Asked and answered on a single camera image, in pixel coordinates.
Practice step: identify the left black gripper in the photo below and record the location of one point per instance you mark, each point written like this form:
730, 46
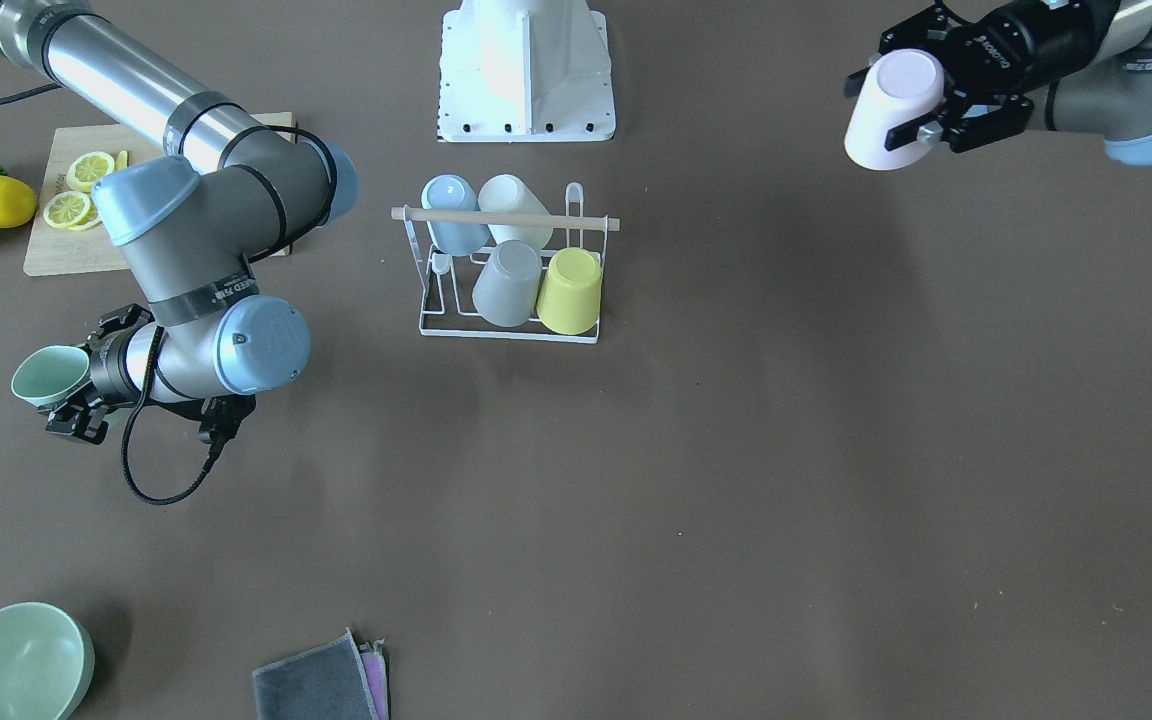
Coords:
1023, 42

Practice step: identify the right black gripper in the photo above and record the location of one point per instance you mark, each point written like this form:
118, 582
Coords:
106, 366

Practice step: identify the pink cup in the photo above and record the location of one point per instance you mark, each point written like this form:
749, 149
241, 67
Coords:
903, 85

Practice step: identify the green cup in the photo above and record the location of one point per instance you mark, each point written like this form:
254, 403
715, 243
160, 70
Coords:
49, 376

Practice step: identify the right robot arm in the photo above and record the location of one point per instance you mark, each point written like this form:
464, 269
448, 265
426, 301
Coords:
226, 192

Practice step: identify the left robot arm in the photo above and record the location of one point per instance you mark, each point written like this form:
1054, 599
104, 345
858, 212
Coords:
1112, 97

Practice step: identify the light blue cup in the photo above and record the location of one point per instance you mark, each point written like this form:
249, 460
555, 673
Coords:
448, 192

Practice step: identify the grey cup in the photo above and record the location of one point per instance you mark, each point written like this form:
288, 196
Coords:
508, 286

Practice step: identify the yellow cup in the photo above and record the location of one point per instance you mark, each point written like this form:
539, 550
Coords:
570, 297

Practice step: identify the white cup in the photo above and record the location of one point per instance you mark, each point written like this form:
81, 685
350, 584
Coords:
509, 195

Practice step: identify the wooden cutting board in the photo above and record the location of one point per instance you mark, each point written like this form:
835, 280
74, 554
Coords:
55, 251

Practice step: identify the lemon slice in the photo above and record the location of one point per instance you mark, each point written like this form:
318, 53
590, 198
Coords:
91, 222
69, 210
88, 169

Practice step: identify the lemon slice lower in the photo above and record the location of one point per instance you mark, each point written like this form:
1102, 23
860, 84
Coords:
69, 210

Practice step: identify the lemon slice upper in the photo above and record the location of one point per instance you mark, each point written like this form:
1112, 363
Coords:
88, 169

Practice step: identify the green bowl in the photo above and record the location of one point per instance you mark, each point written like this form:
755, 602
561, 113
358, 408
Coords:
46, 662

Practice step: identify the grey folded cloth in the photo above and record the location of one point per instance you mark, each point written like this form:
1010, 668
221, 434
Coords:
326, 682

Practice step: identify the purple cloth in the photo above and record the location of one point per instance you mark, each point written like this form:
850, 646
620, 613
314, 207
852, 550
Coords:
374, 661

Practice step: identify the white wire cup rack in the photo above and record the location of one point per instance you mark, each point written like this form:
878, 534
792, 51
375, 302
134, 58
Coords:
447, 309

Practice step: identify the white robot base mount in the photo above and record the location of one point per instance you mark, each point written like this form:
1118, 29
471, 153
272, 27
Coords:
525, 72

